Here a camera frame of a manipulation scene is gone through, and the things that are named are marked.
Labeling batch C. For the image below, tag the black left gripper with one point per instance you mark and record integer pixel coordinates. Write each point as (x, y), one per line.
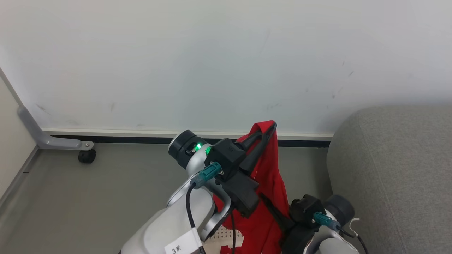
(242, 194)

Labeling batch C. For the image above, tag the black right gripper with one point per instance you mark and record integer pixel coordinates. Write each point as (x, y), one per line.
(295, 241)

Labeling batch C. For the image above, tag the red clothing item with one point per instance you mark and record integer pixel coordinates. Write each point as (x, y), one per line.
(272, 176)

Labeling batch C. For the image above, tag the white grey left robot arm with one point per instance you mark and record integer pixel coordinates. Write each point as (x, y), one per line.
(169, 222)

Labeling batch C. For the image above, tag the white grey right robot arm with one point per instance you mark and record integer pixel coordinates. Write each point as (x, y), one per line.
(333, 245)

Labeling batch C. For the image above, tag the cream perforated laundry basket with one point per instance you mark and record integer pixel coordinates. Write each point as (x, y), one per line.
(226, 234)

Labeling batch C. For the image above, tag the black and white baseboard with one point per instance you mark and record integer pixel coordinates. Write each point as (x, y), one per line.
(141, 137)

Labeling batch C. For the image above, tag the grey fabric sofa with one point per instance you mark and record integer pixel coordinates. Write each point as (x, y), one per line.
(395, 176)

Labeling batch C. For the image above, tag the black caster wheel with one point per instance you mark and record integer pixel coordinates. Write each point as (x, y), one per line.
(87, 156)

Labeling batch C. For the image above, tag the grey metal partition foot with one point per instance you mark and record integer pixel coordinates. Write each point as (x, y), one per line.
(53, 141)

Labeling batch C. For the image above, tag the beige partition panel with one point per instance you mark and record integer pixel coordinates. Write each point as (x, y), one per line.
(10, 141)

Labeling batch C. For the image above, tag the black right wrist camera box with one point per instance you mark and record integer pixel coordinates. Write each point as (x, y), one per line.
(304, 209)

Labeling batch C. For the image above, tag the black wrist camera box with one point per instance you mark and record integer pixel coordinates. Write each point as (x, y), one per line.
(304, 209)
(227, 155)

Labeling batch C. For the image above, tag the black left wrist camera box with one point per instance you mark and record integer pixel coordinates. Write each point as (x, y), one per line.
(227, 155)

